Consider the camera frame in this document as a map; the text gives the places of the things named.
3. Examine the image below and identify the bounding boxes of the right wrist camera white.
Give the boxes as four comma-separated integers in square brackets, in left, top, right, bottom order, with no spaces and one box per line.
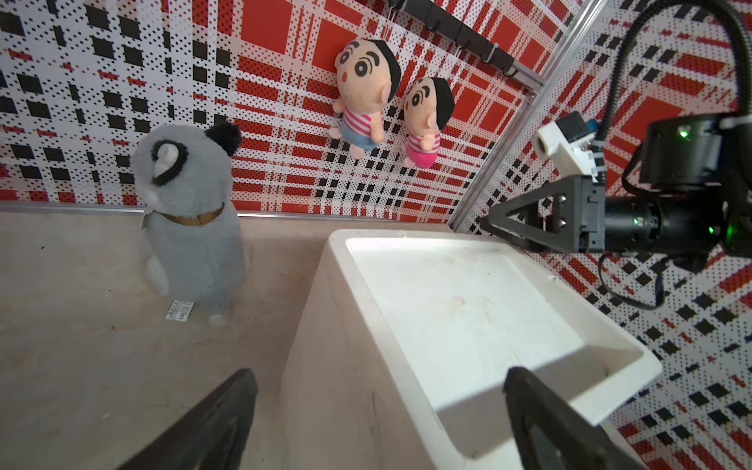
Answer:
[530,112,599,182]

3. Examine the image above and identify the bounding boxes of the plush doll blue shorts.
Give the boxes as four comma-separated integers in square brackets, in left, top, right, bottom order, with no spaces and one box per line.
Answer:
[329,38,401,160]

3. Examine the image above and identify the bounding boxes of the white plastic drawer cabinet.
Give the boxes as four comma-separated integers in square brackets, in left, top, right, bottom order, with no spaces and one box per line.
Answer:
[281,229,662,469]

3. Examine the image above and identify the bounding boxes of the grey plush animal toy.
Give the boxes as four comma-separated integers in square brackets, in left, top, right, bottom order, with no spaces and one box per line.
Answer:
[131,123,250,325]

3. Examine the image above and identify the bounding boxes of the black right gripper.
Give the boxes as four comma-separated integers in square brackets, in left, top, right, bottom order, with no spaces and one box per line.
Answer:
[480,176,646,254]

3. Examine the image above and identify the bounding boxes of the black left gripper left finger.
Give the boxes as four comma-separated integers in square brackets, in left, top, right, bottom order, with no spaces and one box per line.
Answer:
[121,368,259,469]

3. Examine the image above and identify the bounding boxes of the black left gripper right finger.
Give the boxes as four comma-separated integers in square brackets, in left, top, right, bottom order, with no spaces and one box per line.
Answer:
[503,366,642,470]

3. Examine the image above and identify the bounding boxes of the plush doll pink shorts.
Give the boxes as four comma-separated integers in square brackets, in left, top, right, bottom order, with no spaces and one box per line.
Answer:
[403,76,456,170]

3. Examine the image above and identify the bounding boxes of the black wall hook rail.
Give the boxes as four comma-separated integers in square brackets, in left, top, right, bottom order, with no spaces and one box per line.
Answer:
[386,0,546,92]

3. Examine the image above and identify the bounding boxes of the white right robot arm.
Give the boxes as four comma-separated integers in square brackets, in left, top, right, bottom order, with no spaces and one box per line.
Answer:
[480,1,751,272]

